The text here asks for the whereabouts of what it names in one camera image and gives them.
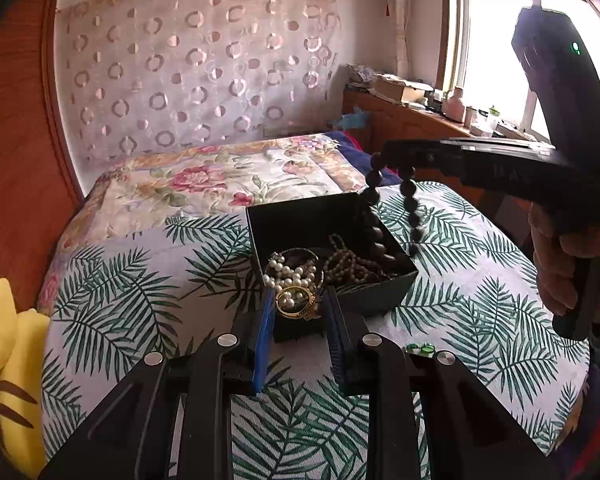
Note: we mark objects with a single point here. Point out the floral quilt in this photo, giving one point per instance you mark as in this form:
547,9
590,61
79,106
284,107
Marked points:
190,180

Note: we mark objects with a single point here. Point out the white tissue box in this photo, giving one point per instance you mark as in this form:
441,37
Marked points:
481,130

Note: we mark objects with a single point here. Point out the open cardboard box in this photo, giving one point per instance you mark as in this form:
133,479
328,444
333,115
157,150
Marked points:
402,91

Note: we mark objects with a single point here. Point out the black square box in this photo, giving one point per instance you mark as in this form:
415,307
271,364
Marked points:
380,285

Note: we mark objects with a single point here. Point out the yellow plush toy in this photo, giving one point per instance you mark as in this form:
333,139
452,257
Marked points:
10,360

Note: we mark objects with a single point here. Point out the blue cloth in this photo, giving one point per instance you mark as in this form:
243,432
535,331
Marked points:
350,120

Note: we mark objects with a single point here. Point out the leaf print bed sheet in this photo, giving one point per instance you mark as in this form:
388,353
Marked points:
145,310

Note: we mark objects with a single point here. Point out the green gem earring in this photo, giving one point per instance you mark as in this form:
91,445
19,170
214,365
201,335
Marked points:
426,348
410,347

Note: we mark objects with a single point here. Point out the dark blue blanket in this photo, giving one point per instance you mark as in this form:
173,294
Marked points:
352,152

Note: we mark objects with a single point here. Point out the gold bangle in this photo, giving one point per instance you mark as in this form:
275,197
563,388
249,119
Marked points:
300,312

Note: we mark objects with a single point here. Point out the patterned cloth pile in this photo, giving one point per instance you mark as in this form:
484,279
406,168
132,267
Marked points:
362,72

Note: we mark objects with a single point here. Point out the white jar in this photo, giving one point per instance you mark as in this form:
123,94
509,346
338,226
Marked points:
470,116

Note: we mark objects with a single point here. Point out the person's right hand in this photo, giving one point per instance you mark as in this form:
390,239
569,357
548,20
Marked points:
555,265

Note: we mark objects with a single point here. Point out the floral window curtain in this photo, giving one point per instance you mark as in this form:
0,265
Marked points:
395,15

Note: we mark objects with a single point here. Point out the green cap bottle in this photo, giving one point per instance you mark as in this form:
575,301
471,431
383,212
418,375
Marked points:
493,117

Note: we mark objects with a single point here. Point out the circle pattern wall curtain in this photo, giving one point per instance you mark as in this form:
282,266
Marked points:
190,60

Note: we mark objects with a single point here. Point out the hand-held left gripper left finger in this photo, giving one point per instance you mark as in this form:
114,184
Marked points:
265,340

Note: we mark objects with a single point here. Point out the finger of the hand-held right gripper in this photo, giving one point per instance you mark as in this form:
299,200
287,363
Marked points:
430,165
420,143

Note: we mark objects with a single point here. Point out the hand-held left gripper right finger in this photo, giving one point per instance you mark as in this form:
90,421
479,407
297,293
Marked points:
336,340

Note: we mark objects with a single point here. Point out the long wooden cabinet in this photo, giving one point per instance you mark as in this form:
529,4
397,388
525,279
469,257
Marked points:
405,120

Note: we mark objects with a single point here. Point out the window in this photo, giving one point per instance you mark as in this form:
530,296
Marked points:
490,35

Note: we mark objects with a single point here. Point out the pink kettle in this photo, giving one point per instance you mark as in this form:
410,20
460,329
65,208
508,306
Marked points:
452,102

